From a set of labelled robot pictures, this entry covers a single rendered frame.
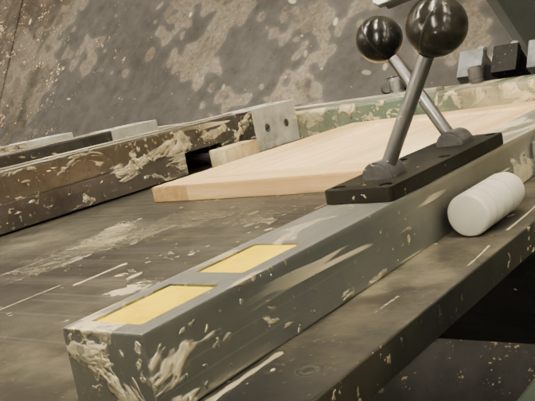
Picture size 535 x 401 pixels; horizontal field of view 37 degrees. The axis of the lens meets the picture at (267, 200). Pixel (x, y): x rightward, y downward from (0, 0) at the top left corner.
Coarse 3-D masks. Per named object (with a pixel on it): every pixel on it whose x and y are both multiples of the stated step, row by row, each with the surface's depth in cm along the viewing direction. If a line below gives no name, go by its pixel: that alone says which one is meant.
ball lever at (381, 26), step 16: (384, 16) 63; (368, 32) 63; (384, 32) 62; (400, 32) 63; (368, 48) 63; (384, 48) 63; (400, 48) 64; (400, 64) 63; (432, 112) 63; (448, 128) 62; (464, 128) 63; (448, 144) 62
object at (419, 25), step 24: (432, 0) 47; (456, 0) 48; (408, 24) 48; (432, 24) 47; (456, 24) 47; (432, 48) 48; (456, 48) 48; (408, 96) 50; (408, 120) 51; (384, 168) 52
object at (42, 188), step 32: (192, 128) 118; (224, 128) 123; (256, 128) 130; (288, 128) 137; (64, 160) 99; (96, 160) 103; (128, 160) 107; (160, 160) 112; (0, 192) 91; (32, 192) 94; (64, 192) 98; (96, 192) 102; (128, 192) 107; (0, 224) 91; (32, 224) 94
